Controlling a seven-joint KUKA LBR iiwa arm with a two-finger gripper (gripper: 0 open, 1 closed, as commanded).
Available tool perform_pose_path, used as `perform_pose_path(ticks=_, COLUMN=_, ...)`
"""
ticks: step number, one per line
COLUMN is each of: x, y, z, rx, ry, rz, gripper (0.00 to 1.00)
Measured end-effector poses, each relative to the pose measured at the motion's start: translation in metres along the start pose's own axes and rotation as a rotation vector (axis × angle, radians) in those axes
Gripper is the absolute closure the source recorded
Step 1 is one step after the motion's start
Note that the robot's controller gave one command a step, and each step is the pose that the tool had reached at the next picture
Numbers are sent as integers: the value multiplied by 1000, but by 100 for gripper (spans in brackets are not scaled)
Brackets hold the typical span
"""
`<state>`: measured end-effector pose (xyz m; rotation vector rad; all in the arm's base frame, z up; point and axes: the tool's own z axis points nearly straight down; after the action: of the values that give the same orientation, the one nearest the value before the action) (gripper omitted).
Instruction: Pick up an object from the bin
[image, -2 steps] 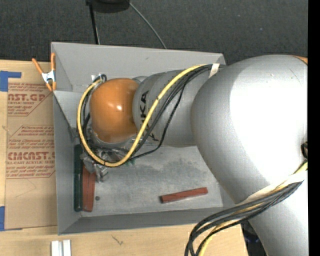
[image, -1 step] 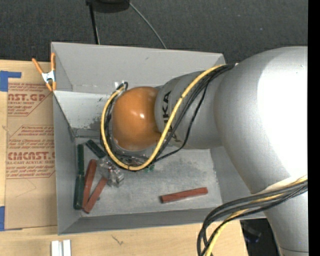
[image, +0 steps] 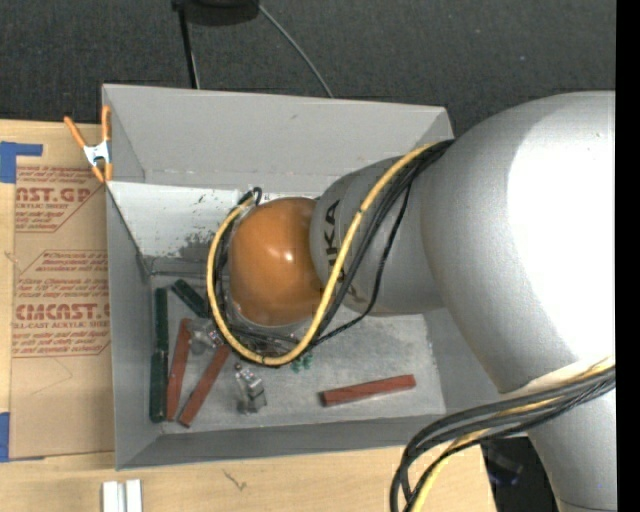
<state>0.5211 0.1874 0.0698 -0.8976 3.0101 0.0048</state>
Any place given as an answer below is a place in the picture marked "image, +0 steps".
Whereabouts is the dark green flat block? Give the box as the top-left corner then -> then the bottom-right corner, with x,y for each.
170,278 -> 210,320
154,286 -> 171,353
148,349 -> 171,424

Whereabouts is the red-brown flat block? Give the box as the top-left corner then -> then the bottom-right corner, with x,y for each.
319,374 -> 418,408
165,317 -> 194,422
177,343 -> 233,429

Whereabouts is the brown cardboard board red print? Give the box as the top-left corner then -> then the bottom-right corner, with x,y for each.
0,118 -> 117,462

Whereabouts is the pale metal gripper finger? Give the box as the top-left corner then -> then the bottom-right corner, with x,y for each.
190,320 -> 224,356
233,364 -> 268,416

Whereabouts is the grey metal bin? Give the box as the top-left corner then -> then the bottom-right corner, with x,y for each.
101,83 -> 501,472

